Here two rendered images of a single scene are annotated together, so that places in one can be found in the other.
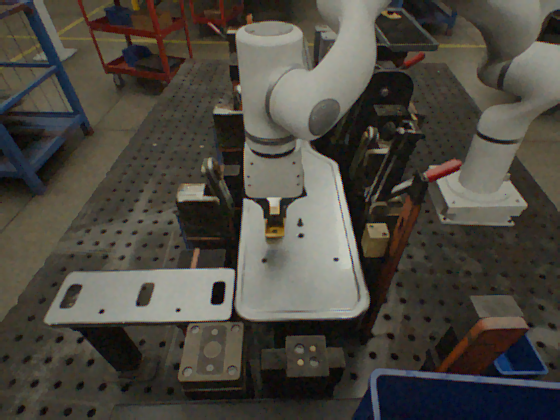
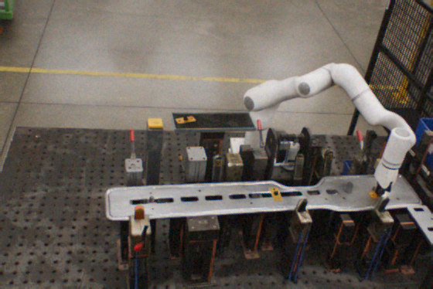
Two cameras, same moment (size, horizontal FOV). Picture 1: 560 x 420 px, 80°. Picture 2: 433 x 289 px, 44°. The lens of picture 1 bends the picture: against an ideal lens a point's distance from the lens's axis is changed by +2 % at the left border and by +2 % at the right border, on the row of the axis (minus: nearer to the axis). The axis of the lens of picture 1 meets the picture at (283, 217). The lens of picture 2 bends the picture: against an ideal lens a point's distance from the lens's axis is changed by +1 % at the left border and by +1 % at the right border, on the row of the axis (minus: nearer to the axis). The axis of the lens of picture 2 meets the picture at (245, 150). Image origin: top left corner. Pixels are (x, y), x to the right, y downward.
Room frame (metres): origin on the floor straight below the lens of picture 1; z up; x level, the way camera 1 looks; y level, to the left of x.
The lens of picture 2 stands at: (1.61, 1.59, 2.46)
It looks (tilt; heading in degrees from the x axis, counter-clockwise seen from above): 36 degrees down; 252
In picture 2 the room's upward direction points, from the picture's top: 10 degrees clockwise
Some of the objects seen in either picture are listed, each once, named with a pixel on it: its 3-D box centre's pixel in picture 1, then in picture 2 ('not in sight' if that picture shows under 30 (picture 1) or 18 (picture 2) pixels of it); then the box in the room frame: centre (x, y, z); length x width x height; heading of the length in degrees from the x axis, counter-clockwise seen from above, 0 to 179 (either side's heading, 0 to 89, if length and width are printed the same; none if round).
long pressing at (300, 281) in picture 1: (288, 109); (271, 196); (0.94, -0.02, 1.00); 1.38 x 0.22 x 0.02; 1
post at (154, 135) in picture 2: not in sight; (153, 164); (1.42, -0.35, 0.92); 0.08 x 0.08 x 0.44; 1
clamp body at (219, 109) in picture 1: (235, 159); (295, 243); (0.86, 0.15, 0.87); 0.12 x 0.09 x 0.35; 91
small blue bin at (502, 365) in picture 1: (501, 355); (353, 171); (0.30, -0.48, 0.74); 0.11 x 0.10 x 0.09; 1
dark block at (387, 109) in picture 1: (372, 181); (304, 176); (0.70, -0.24, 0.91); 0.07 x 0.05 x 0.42; 91
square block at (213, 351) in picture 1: (228, 395); (431, 225); (0.18, 0.09, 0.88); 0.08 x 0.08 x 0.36; 1
